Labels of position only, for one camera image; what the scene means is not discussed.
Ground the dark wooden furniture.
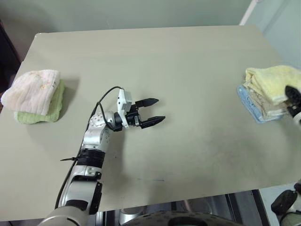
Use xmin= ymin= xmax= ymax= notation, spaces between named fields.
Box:
xmin=0 ymin=20 xmax=23 ymax=113

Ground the dark rounded dotted shape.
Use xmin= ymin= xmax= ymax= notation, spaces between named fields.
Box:
xmin=122 ymin=210 xmax=238 ymax=226

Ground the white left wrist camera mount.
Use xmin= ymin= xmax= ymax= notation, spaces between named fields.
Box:
xmin=116 ymin=88 xmax=133 ymax=129

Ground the pink folded towel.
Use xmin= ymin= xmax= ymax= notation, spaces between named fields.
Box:
xmin=0 ymin=69 xmax=62 ymax=116

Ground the beige folded towel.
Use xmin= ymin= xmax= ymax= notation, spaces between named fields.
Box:
xmin=243 ymin=80 xmax=291 ymax=119

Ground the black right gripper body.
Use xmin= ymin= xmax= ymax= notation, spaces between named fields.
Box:
xmin=287 ymin=103 xmax=301 ymax=118

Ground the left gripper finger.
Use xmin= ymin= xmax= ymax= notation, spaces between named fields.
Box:
xmin=140 ymin=115 xmax=166 ymax=130
xmin=135 ymin=97 xmax=160 ymax=110

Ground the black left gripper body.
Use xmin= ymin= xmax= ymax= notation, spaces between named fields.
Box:
xmin=126 ymin=103 xmax=144 ymax=129

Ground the metal table frame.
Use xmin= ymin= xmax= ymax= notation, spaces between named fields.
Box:
xmin=94 ymin=189 xmax=271 ymax=226

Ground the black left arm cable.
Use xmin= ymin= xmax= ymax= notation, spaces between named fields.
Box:
xmin=54 ymin=86 xmax=125 ymax=209

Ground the yellow towel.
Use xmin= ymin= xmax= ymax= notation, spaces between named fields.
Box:
xmin=244 ymin=65 xmax=301 ymax=105

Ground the green folded towel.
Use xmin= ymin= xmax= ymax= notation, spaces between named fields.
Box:
xmin=13 ymin=79 xmax=66 ymax=124

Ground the blue folded towel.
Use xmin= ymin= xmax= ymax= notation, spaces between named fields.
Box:
xmin=236 ymin=85 xmax=283 ymax=125

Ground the white wall pipe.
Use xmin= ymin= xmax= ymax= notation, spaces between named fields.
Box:
xmin=238 ymin=0 xmax=258 ymax=26

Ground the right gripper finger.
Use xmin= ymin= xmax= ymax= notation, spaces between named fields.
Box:
xmin=285 ymin=85 xmax=301 ymax=98
xmin=285 ymin=93 xmax=301 ymax=105

